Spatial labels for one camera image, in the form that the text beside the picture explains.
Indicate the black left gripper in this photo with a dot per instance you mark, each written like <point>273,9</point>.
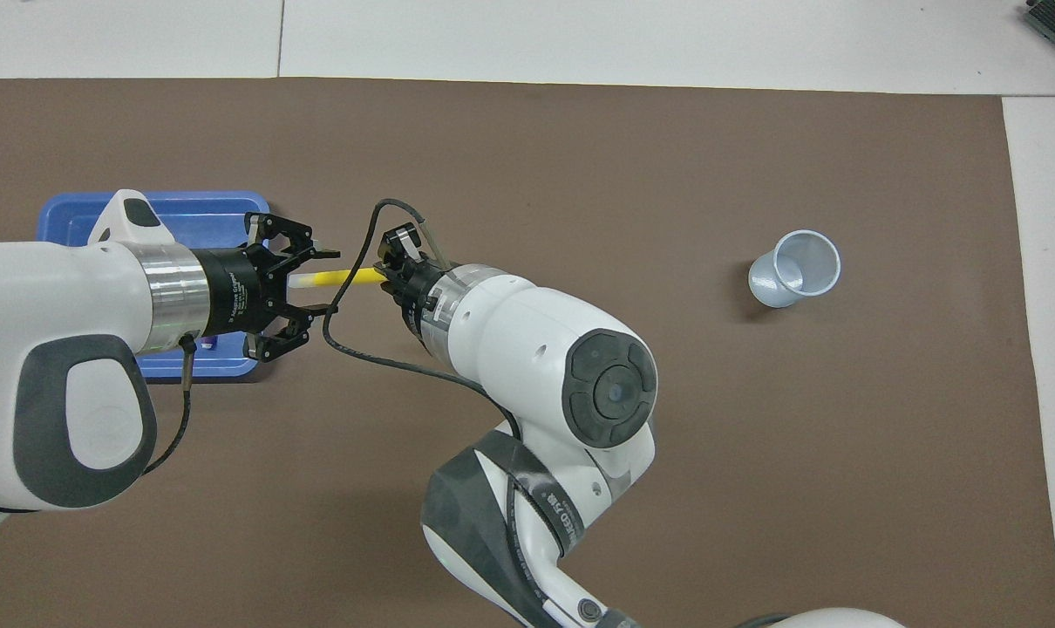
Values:
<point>231,290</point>

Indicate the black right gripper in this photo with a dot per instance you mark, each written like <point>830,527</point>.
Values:
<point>423,301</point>

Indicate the yellow pen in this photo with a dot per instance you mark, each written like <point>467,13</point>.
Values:
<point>336,277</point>

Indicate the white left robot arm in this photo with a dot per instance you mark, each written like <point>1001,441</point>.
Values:
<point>39,349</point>

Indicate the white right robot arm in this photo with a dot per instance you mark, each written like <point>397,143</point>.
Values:
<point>562,392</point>

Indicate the blue plastic tray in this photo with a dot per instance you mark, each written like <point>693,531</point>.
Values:
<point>205,218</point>

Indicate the translucent plastic cup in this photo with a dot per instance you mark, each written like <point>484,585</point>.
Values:
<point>776,283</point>

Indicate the brown table mat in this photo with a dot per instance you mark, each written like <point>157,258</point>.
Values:
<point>754,436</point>

